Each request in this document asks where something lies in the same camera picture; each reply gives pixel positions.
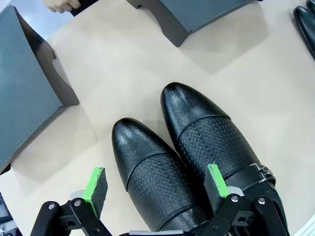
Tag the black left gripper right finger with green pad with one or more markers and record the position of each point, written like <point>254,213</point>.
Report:
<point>217,186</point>

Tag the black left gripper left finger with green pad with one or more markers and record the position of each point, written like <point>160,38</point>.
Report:
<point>94,186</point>

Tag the black smooth leather shoe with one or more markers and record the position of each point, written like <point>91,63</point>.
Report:
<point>311,5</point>
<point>305,29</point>

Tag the black low shoe stand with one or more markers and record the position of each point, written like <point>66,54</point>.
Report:
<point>22,86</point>
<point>197,14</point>

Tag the person in black t-shirt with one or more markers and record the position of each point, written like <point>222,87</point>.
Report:
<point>85,5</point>

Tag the person's right hand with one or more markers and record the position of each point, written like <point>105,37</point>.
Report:
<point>60,5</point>

